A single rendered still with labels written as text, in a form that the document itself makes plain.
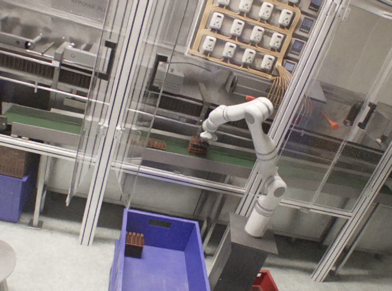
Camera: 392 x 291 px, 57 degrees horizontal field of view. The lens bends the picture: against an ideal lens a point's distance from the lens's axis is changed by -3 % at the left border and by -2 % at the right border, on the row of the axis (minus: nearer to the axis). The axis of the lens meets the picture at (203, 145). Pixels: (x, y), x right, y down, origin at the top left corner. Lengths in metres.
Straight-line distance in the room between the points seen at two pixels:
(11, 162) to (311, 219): 2.03
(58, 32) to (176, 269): 1.47
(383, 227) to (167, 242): 1.77
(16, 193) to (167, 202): 0.93
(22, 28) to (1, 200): 0.98
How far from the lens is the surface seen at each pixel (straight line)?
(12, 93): 2.60
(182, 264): 2.08
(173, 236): 2.08
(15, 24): 2.38
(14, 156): 2.19
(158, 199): 2.52
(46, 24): 2.33
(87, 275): 2.20
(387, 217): 3.15
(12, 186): 2.30
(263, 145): 1.59
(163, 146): 2.09
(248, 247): 1.85
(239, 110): 1.65
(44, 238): 2.37
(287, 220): 2.81
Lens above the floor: 1.61
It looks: 24 degrees down
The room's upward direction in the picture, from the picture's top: 20 degrees clockwise
